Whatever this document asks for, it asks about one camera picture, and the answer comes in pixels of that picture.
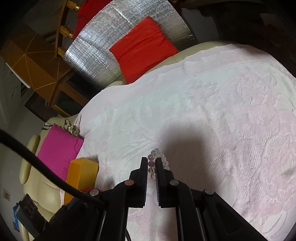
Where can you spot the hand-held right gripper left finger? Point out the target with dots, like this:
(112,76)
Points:
(143,185)

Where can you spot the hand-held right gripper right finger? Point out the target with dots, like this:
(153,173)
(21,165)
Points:
(159,185)

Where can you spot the orange box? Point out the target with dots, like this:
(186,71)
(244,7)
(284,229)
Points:
(81,171)

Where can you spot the magenta cushion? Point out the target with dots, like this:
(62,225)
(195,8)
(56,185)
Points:
(57,148)

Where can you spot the beige fringed cloth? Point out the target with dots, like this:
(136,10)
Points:
(71,129)

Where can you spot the pale pink textured blanket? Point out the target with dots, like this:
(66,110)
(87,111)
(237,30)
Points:
(208,104)

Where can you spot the silver foil insulation sheet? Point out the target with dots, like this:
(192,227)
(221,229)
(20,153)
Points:
(97,58)

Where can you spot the red cushion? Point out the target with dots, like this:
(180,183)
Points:
(141,46)
(85,18)

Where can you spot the wooden table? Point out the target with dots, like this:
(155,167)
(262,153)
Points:
(30,60)

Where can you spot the wall socket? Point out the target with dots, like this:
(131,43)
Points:
(6,194)

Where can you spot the wooden rail with brass knobs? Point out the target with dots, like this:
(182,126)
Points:
(60,20)

